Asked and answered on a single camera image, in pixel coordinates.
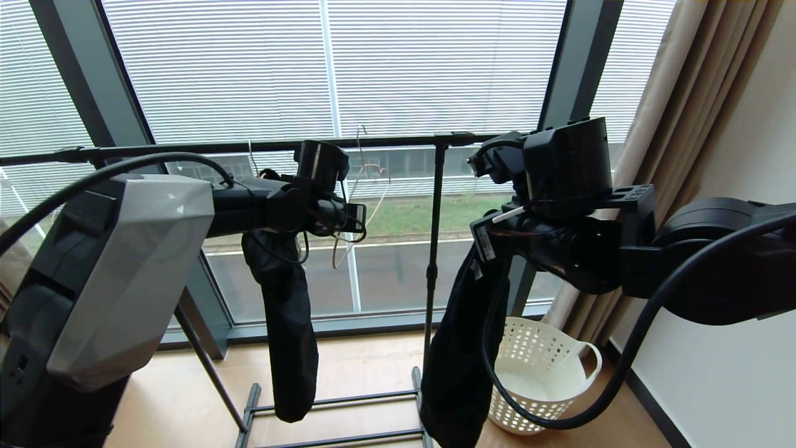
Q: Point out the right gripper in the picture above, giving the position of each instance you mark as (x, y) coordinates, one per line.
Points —
(559, 249)

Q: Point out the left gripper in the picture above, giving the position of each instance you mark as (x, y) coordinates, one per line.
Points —
(339, 218)

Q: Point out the pink clothes hanger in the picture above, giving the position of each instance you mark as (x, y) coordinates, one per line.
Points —
(251, 158)
(379, 199)

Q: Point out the black garment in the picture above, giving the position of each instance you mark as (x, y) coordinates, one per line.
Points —
(286, 323)

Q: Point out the black short-sleeved shirt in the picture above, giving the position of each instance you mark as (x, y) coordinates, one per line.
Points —
(460, 348)

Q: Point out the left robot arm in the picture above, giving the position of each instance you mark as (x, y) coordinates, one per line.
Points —
(124, 267)

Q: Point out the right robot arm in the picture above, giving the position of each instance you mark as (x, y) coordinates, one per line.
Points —
(715, 261)

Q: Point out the white laundry basket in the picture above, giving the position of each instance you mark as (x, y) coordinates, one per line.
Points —
(541, 348)

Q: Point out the black clothes rack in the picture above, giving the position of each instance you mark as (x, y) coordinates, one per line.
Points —
(186, 148)

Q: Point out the window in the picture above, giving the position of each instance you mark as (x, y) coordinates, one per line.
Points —
(435, 62)

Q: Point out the beige curtain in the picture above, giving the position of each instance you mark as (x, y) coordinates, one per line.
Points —
(12, 261)
(684, 93)

